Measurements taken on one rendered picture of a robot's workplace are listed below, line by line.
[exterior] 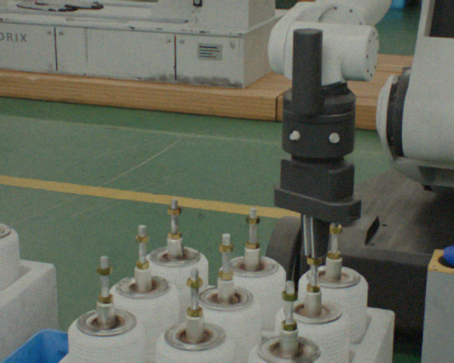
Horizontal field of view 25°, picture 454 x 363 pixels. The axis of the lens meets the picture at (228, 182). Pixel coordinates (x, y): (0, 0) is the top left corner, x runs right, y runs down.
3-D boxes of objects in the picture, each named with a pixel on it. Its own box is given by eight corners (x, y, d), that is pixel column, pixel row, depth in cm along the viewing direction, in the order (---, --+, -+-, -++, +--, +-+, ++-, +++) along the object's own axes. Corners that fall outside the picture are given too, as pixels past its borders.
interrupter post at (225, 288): (213, 300, 136) (213, 277, 135) (228, 296, 138) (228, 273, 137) (223, 306, 134) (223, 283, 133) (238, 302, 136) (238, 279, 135)
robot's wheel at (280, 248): (291, 299, 197) (293, 200, 191) (316, 302, 196) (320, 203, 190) (259, 343, 179) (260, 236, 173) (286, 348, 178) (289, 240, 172)
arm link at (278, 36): (268, 82, 123) (303, 41, 134) (340, 88, 120) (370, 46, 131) (264, 31, 120) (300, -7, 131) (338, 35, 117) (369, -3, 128)
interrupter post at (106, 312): (113, 330, 128) (112, 306, 127) (94, 329, 128) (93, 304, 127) (118, 322, 130) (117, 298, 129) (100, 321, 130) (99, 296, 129)
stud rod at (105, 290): (108, 315, 128) (107, 259, 126) (101, 314, 128) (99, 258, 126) (111, 311, 129) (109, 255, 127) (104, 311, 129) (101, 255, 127)
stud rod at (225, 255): (228, 290, 135) (228, 236, 133) (221, 289, 135) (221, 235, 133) (231, 287, 136) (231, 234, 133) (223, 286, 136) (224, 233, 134)
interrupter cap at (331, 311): (304, 331, 128) (304, 326, 127) (272, 308, 134) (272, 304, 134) (353, 318, 131) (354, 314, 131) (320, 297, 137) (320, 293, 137)
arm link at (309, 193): (379, 211, 127) (384, 117, 124) (331, 231, 120) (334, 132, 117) (300, 190, 135) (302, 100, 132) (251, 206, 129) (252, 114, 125)
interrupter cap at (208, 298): (186, 298, 137) (186, 293, 137) (233, 286, 141) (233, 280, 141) (218, 318, 131) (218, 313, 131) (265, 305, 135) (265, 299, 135)
